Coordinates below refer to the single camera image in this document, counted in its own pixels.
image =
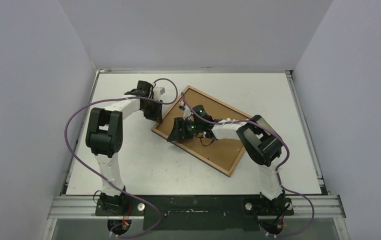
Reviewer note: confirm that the aluminium front rail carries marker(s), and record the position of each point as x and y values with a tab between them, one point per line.
83	207

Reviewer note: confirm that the blue wooden picture frame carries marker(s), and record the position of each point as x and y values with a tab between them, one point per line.
190	149

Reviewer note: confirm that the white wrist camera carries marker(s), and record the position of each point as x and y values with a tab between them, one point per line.
187	113
157	93

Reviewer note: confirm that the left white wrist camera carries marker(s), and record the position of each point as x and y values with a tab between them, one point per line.
157	93

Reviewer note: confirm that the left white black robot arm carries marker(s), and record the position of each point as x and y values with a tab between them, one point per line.
105	136

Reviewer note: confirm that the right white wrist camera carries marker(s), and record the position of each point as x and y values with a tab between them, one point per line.
187	113

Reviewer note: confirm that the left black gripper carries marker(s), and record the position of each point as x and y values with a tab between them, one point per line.
157	116

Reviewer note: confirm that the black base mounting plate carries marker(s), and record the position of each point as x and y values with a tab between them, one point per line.
193	212

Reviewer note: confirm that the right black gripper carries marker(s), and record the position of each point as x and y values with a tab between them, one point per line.
177	129

